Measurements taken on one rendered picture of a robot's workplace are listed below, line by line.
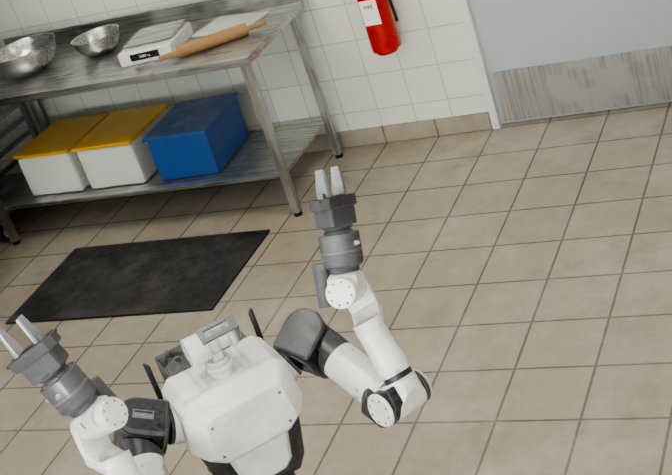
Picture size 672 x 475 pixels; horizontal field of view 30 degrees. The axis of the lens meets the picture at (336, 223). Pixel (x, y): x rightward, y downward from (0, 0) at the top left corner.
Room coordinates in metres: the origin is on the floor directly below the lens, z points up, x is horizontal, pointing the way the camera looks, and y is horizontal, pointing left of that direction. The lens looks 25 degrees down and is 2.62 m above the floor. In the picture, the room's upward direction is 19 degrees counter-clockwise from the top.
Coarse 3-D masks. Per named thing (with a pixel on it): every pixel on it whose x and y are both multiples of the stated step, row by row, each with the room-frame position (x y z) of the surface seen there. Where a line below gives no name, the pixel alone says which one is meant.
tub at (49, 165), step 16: (48, 128) 6.88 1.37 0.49; (64, 128) 6.78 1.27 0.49; (80, 128) 6.69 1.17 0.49; (32, 144) 6.69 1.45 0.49; (48, 144) 6.60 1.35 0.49; (64, 144) 6.51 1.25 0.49; (32, 160) 6.55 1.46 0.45; (48, 160) 6.49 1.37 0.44; (64, 160) 6.44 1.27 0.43; (32, 176) 6.57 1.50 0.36; (48, 176) 6.52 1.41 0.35; (64, 176) 6.46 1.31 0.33; (80, 176) 6.44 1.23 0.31; (32, 192) 6.60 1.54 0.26; (48, 192) 6.54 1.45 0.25
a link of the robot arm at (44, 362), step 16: (48, 336) 2.17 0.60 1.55; (32, 352) 2.17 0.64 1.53; (48, 352) 2.16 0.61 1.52; (64, 352) 2.19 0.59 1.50; (16, 368) 2.18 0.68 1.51; (32, 368) 2.17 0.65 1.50; (48, 368) 2.16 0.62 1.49; (64, 368) 2.17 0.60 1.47; (80, 368) 2.19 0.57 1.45; (32, 384) 2.17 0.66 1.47; (48, 384) 2.16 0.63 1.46; (64, 384) 2.14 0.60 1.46; (80, 384) 2.15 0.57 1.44; (48, 400) 2.15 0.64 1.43; (64, 400) 2.13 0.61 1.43
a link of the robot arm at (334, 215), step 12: (312, 204) 2.37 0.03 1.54; (324, 204) 2.36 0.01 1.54; (336, 204) 2.37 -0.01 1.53; (348, 204) 2.40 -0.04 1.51; (324, 216) 2.37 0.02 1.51; (336, 216) 2.36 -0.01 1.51; (348, 216) 2.39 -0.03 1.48; (324, 228) 2.36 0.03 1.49; (336, 228) 2.36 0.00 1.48; (348, 228) 2.37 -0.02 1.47; (324, 240) 2.36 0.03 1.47; (336, 240) 2.34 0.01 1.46; (348, 240) 2.34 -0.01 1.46; (360, 240) 2.37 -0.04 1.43; (324, 252) 2.35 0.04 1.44; (336, 252) 2.33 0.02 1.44; (348, 252) 2.33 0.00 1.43
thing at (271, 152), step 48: (240, 0) 6.44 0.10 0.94; (288, 0) 6.31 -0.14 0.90; (240, 48) 5.84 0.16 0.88; (0, 96) 6.42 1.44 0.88; (48, 96) 6.23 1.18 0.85; (288, 144) 6.10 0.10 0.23; (336, 144) 6.25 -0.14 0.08; (96, 192) 6.35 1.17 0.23; (144, 192) 6.14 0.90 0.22; (288, 192) 5.71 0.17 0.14
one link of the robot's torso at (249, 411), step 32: (256, 320) 2.52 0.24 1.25; (256, 352) 2.41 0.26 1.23; (192, 384) 2.37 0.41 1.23; (224, 384) 2.32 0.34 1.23; (256, 384) 2.32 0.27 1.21; (288, 384) 2.34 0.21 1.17; (192, 416) 2.28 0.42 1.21; (224, 416) 2.28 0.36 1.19; (256, 416) 2.30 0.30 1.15; (288, 416) 2.32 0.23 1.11; (192, 448) 2.28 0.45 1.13; (224, 448) 2.27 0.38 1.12; (256, 448) 2.30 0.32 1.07; (288, 448) 2.32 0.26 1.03
